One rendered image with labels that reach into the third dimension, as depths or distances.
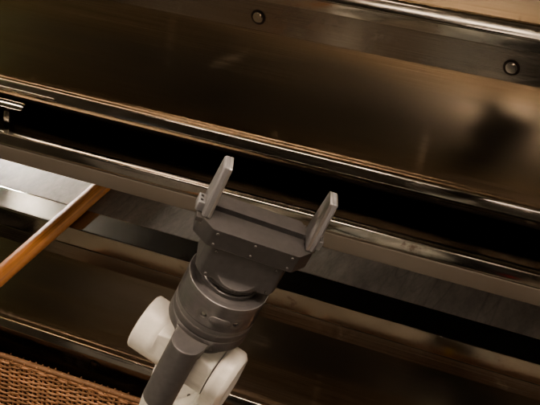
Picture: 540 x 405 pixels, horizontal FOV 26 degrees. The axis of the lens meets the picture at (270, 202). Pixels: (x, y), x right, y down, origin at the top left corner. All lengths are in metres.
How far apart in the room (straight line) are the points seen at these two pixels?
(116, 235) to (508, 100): 0.77
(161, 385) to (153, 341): 0.05
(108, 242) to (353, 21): 0.67
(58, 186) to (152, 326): 0.99
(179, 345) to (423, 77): 0.63
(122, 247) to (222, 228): 0.93
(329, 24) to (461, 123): 0.23
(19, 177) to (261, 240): 1.17
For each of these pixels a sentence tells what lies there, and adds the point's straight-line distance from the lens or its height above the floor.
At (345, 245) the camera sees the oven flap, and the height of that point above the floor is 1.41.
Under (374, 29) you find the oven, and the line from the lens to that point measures 1.62.
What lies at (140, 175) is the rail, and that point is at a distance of 1.74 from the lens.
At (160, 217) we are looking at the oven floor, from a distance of 2.10.
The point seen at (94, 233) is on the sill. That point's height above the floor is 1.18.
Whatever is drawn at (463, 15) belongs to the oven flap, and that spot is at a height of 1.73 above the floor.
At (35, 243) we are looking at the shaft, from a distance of 2.02.
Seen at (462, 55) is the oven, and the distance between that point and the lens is 1.59.
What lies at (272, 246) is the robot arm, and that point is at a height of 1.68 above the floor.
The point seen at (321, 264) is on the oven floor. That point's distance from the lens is 1.98.
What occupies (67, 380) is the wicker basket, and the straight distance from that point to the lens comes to 2.29.
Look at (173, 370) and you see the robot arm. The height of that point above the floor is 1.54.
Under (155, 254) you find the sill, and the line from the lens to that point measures 2.02.
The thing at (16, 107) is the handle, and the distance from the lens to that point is 1.89.
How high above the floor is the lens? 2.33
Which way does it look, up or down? 33 degrees down
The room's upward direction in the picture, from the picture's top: straight up
